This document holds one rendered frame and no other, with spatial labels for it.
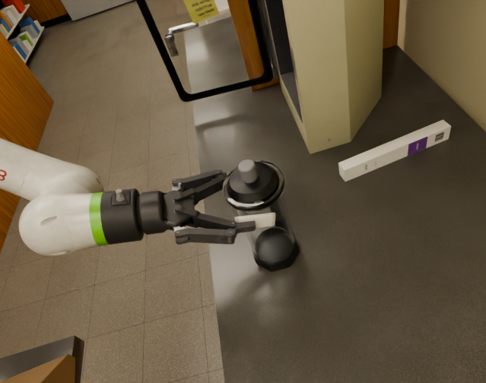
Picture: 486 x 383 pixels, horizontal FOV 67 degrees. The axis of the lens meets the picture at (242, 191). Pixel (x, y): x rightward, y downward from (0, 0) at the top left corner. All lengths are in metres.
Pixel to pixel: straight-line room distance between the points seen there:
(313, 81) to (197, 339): 1.34
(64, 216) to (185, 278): 1.41
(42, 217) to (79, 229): 0.06
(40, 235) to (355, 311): 0.55
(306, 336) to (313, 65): 0.54
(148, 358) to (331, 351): 1.31
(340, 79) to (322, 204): 0.28
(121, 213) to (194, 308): 1.33
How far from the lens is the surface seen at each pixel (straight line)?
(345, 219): 0.84
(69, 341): 0.92
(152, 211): 0.63
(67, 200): 0.66
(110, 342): 2.05
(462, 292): 0.78
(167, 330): 1.92
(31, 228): 0.66
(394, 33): 1.35
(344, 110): 0.93
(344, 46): 0.84
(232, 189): 0.62
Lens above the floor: 1.62
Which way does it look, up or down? 46 degrees down
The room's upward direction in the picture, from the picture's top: 21 degrees counter-clockwise
